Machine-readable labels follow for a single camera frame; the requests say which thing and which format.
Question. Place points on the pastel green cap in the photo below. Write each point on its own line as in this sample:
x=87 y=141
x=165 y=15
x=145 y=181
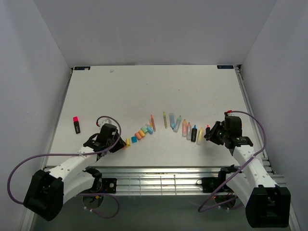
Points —
x=144 y=129

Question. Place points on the pastel orange cap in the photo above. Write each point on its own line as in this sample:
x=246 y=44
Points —
x=142 y=134

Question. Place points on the blue label sticker left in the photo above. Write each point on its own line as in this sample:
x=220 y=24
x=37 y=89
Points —
x=79 y=68

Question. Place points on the blue label sticker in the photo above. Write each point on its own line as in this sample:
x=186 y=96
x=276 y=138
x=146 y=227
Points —
x=79 y=68
x=225 y=67

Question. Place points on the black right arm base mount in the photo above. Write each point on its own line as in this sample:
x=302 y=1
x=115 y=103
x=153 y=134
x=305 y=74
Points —
x=209 y=184

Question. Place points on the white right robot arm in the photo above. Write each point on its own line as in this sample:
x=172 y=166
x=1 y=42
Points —
x=267 y=205

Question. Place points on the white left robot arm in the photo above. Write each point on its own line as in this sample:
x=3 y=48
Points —
x=50 y=190

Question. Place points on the aluminium table rail frame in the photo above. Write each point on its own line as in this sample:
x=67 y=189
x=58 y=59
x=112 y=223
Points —
x=169 y=181

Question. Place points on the thin yellow highlighter pen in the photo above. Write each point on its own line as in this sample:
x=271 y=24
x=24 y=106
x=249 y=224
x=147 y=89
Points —
x=165 y=120

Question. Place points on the pastel blue cap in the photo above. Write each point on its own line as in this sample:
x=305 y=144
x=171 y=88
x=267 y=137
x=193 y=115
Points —
x=149 y=129

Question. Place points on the pastel orange highlighter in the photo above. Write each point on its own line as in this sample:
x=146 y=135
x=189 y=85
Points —
x=184 y=128

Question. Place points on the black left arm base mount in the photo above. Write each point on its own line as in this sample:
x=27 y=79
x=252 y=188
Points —
x=100 y=184

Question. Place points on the black orange-capped highlighter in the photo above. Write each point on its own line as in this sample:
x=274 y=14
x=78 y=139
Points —
x=207 y=130

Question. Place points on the blue label sticker right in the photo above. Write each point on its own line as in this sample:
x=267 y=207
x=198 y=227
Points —
x=225 y=67

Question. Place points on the black pink-capped highlighter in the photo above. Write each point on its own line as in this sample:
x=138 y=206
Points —
x=76 y=125

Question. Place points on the orange-capped clear highlighter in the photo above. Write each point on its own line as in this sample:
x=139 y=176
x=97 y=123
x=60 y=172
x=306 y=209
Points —
x=189 y=131

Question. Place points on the thin orange pen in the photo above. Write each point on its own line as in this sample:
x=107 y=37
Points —
x=153 y=124

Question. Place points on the bright blue cap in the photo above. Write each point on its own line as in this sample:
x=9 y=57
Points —
x=133 y=139

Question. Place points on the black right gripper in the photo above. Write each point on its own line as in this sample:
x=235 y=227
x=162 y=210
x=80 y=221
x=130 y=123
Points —
x=210 y=135

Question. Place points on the pale yellow highlighter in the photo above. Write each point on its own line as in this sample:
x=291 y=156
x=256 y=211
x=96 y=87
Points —
x=200 y=136

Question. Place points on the yellow cap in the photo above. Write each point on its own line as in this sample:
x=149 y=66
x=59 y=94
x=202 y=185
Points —
x=128 y=142

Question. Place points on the black blue-capped highlighter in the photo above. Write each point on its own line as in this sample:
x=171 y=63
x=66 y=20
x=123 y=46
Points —
x=194 y=134

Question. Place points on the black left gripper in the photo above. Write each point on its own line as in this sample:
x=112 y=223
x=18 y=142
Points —
x=120 y=142

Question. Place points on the pastel green highlighter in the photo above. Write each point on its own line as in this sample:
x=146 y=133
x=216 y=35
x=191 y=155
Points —
x=177 y=124

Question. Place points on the coral orange cap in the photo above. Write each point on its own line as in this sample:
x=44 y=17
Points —
x=138 y=136

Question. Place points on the pastel blue highlighter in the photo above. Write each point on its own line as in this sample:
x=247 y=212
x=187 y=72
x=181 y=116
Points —
x=172 y=120

